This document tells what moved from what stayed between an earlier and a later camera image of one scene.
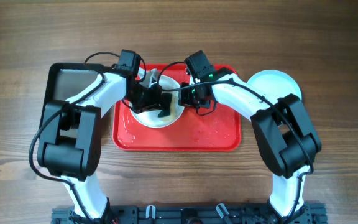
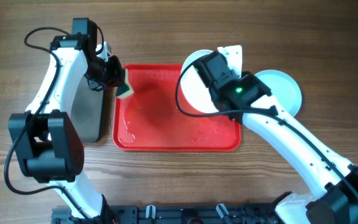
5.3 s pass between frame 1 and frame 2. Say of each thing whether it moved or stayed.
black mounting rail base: stayed
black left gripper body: moved
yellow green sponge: moved
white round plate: moved
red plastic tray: stayed
